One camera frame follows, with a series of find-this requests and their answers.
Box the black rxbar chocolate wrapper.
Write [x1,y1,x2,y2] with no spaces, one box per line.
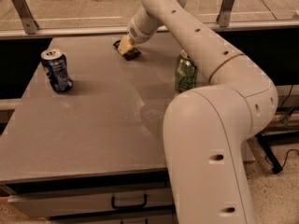
[113,40,141,61]

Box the black upper drawer handle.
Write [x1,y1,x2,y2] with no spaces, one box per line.
[110,194,148,210]

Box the left metal railing bracket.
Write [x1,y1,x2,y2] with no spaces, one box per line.
[11,0,39,35]

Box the black metal floor stand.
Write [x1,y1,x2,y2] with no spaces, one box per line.
[256,131,299,175]

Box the black floor cable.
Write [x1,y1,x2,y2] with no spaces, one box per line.
[264,148,299,170]

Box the grey drawer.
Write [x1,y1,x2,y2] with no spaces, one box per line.
[47,209,178,224]
[8,188,173,217]

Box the metal railing bracket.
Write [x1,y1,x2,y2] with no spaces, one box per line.
[216,0,235,27]
[11,0,39,35]

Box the blue pepsi can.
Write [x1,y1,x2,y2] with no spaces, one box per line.
[41,49,73,92]

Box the grey upper drawer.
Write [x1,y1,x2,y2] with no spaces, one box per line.
[8,188,173,217]

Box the grey lower drawer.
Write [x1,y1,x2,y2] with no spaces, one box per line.
[47,209,178,224]

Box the green soda can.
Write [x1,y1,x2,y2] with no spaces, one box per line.
[175,50,197,92]

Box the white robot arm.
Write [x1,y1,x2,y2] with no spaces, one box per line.
[119,0,278,224]

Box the right metal railing bracket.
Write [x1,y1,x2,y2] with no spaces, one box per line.
[216,0,235,27]

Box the black drawer handle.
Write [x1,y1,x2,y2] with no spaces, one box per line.
[110,194,148,210]
[120,218,149,224]

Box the black lower drawer handle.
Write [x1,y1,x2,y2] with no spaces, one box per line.
[120,218,149,224]

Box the horizontal metal rail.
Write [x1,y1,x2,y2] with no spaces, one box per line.
[0,20,299,40]

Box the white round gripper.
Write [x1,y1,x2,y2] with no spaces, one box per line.
[118,15,156,55]

